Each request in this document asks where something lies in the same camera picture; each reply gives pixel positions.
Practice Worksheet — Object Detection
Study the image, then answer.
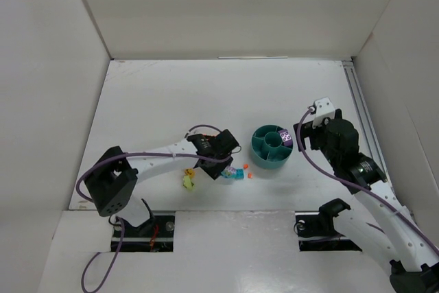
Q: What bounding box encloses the teal frog lotus lego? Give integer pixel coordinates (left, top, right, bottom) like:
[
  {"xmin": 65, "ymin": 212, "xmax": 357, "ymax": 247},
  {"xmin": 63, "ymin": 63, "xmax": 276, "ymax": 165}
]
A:
[{"xmin": 221, "ymin": 166, "xmax": 237, "ymax": 178}]

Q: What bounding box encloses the teal square lego brick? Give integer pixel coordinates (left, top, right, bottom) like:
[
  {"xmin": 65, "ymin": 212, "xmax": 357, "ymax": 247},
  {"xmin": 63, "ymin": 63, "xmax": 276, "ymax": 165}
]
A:
[{"xmin": 233, "ymin": 169, "xmax": 245, "ymax": 180}]

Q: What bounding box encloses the purple curved lego brick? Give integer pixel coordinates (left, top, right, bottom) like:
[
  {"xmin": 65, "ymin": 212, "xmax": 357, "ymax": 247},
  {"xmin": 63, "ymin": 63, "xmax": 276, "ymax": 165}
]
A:
[{"xmin": 278, "ymin": 129, "xmax": 293, "ymax": 147}]

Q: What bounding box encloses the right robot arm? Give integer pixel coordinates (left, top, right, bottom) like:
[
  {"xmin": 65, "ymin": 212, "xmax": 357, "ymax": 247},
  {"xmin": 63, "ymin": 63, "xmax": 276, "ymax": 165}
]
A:
[{"xmin": 294, "ymin": 103, "xmax": 438, "ymax": 273}]

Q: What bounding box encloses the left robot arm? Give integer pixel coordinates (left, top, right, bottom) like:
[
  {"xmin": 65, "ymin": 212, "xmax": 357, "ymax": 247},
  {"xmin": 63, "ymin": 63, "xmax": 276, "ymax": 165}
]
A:
[{"xmin": 127, "ymin": 129, "xmax": 239, "ymax": 184}]

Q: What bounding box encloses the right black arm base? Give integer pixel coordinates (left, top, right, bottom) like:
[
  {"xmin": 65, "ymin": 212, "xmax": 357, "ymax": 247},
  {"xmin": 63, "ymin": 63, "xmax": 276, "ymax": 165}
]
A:
[{"xmin": 390, "ymin": 260, "xmax": 438, "ymax": 293}]

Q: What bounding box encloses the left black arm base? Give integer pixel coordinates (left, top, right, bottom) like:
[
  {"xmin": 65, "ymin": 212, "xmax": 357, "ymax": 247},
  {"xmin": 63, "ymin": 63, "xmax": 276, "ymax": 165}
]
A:
[{"xmin": 84, "ymin": 158, "xmax": 139, "ymax": 217}]

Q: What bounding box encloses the orange funnel lego piece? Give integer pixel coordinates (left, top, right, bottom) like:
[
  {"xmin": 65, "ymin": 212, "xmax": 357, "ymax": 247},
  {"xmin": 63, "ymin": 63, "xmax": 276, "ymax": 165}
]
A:
[{"xmin": 202, "ymin": 132, "xmax": 218, "ymax": 138}]

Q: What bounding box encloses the yellow round face lego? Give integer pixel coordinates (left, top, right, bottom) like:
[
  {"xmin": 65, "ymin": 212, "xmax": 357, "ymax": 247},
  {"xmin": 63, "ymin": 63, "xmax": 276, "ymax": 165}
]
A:
[{"xmin": 184, "ymin": 169, "xmax": 195, "ymax": 179}]

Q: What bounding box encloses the teal round divided container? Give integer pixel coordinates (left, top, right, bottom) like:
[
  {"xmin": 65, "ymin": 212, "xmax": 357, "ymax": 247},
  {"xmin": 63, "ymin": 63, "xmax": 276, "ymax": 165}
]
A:
[{"xmin": 250, "ymin": 125, "xmax": 294, "ymax": 169}]

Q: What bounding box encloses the lime green figure lego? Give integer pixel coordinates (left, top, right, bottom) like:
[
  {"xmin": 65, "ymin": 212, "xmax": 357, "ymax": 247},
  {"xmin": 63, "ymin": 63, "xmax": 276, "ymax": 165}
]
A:
[{"xmin": 182, "ymin": 175, "xmax": 195, "ymax": 191}]

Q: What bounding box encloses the aluminium rail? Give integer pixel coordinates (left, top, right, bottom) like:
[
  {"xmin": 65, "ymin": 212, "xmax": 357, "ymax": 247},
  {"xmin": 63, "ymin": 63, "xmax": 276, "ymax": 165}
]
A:
[{"xmin": 341, "ymin": 60, "xmax": 381, "ymax": 156}]

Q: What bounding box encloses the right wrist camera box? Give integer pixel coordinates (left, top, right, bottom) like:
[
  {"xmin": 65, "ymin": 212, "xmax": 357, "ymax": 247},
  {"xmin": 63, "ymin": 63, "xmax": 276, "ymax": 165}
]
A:
[{"xmin": 312, "ymin": 97, "xmax": 335, "ymax": 129}]

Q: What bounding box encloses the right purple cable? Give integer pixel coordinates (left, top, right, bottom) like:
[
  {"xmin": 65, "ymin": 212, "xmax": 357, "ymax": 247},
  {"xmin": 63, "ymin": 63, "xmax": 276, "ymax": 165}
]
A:
[{"xmin": 296, "ymin": 107, "xmax": 439, "ymax": 256}]

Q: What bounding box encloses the purple cable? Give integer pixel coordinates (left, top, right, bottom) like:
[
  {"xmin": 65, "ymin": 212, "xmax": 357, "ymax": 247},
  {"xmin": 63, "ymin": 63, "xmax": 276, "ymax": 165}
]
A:
[
  {"xmin": 296, "ymin": 107, "xmax": 439, "ymax": 256},
  {"xmin": 75, "ymin": 124, "xmax": 234, "ymax": 293}
]

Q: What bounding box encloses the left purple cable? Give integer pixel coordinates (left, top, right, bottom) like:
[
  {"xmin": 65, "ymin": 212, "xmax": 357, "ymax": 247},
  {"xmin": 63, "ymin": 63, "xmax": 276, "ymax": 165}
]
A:
[{"xmin": 75, "ymin": 124, "xmax": 234, "ymax": 293}]

